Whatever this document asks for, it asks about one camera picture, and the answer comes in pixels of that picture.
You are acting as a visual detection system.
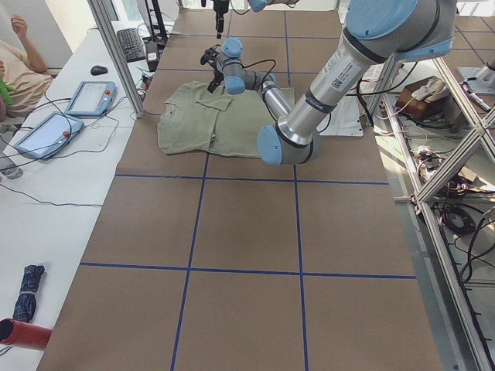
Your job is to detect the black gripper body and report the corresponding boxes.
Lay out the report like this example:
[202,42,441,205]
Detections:
[214,0,229,13]
[212,65,224,83]

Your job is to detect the olive green long-sleeve shirt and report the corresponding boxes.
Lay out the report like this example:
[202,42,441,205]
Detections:
[157,81,274,158]

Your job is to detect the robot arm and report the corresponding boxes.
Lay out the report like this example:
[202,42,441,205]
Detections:
[213,0,299,39]
[200,0,457,165]

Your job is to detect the seated person beige clothes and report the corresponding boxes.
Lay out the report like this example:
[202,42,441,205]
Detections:
[0,14,53,181]

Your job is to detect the black keyboard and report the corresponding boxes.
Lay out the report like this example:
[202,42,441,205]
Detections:
[116,28,145,63]

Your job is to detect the black computer mouse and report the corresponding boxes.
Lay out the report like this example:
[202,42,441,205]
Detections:
[90,65,108,76]

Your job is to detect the far blue teach pendant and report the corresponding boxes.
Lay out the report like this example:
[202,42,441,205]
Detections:
[64,81,117,118]

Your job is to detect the blue teach pendant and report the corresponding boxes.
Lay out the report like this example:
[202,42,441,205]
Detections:
[64,81,117,118]
[13,112,84,160]

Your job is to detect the near blue teach pendant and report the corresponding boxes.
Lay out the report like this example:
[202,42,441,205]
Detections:
[13,112,84,160]

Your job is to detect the brown box with adapter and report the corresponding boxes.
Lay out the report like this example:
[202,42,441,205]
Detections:
[395,77,450,120]

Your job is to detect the dark blue folded umbrella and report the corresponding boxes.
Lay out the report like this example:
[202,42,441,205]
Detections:
[12,265,45,323]

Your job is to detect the red cylinder bottle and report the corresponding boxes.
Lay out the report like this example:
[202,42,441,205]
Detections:
[1,318,53,351]

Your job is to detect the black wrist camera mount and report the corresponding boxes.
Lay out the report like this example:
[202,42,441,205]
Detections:
[200,45,220,68]

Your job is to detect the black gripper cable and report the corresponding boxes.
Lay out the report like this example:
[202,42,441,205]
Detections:
[241,58,278,84]

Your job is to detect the aluminium frame post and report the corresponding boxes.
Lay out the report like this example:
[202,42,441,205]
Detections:
[87,0,145,118]

